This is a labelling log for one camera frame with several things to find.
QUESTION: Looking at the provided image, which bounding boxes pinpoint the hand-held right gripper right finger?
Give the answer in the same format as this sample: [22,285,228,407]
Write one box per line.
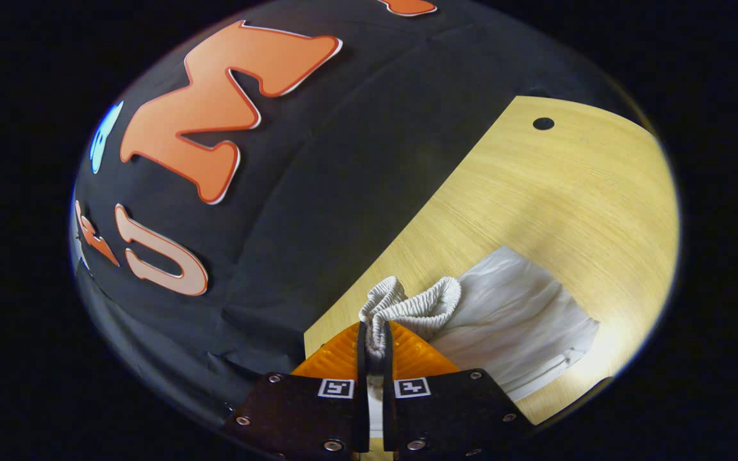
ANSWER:
[382,319,536,461]

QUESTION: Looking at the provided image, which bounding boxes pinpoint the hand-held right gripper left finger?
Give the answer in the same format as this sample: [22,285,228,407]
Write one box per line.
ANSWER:
[224,320,371,458]

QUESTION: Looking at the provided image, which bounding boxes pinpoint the white jeans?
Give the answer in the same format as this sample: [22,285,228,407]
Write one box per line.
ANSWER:
[359,246,601,439]

